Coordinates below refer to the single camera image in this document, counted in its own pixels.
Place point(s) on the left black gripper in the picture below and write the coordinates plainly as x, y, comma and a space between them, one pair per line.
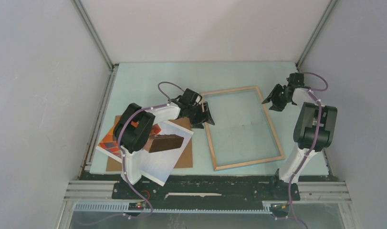
203, 117

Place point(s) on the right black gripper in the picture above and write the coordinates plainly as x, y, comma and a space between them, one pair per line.
277, 106

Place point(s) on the wooden picture frame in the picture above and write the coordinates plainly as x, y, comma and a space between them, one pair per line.
244, 133

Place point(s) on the dark brown wooden block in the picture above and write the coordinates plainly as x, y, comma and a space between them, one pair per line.
159, 143

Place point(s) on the colourful balloon photo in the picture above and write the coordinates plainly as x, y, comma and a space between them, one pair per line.
155, 166

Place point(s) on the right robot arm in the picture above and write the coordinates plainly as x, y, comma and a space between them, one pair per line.
313, 131

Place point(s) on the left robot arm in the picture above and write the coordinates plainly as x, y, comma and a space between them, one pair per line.
134, 126

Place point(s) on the aluminium mounting profile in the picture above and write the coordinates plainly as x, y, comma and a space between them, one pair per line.
96, 195

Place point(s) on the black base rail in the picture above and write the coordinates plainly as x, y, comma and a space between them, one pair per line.
208, 192

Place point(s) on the left corner aluminium post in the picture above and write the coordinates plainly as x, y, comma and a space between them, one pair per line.
85, 18

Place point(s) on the corner aluminium post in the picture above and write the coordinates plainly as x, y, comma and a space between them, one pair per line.
85, 18
316, 32

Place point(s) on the right corner aluminium post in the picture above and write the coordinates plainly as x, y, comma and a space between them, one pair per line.
316, 32

